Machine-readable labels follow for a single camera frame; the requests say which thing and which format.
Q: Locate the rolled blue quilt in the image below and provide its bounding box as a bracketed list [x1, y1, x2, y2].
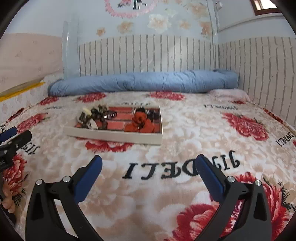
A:
[48, 69, 239, 97]

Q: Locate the floral bed blanket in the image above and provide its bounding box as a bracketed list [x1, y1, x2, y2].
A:
[1, 92, 295, 240]

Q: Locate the black beaded scrunchie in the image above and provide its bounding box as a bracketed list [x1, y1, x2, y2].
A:
[134, 107, 160, 121]

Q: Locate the pink pillow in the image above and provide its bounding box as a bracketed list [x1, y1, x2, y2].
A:
[208, 89, 250, 102]

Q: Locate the left hand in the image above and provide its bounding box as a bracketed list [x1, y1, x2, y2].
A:
[1, 179, 16, 213]

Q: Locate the heart wall sticker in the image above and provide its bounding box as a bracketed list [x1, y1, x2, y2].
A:
[104, 0, 158, 19]

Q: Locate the red framed window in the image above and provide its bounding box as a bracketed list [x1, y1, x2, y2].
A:
[250, 0, 280, 16]

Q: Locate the cream jewelry tray red lining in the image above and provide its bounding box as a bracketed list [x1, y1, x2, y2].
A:
[63, 105, 163, 145]

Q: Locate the rust orange scrunchie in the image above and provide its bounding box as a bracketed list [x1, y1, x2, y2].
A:
[124, 111, 155, 133]

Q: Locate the rainbow strap black claw clip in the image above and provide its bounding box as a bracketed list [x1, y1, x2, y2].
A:
[91, 105, 117, 130]

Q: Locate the yellow board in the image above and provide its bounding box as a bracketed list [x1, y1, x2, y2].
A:
[0, 80, 45, 102]

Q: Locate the white hair clip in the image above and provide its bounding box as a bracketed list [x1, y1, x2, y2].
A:
[77, 108, 98, 130]

